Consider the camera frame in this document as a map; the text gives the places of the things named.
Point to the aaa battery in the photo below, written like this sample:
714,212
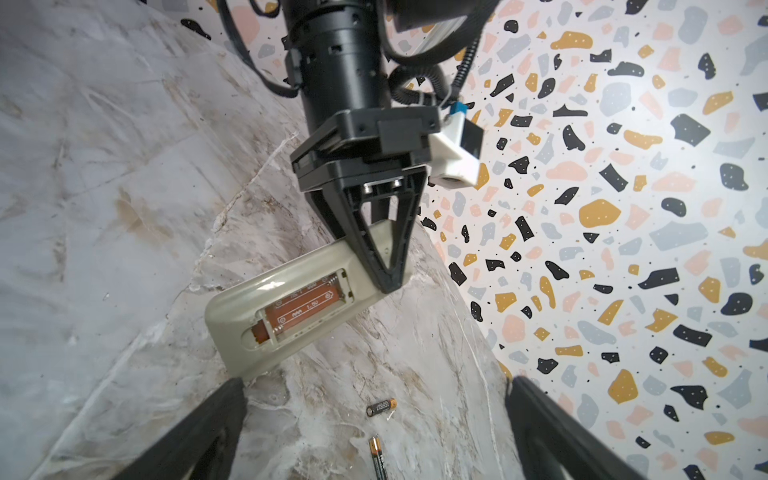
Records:
381,407
377,458

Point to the white remote control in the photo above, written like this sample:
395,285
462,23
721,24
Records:
262,321

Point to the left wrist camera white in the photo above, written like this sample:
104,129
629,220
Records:
455,151

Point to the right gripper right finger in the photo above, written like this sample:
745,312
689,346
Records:
553,445

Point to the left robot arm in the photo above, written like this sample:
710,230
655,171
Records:
380,84

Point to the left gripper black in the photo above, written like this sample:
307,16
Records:
376,218

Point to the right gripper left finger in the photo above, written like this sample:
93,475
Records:
202,446

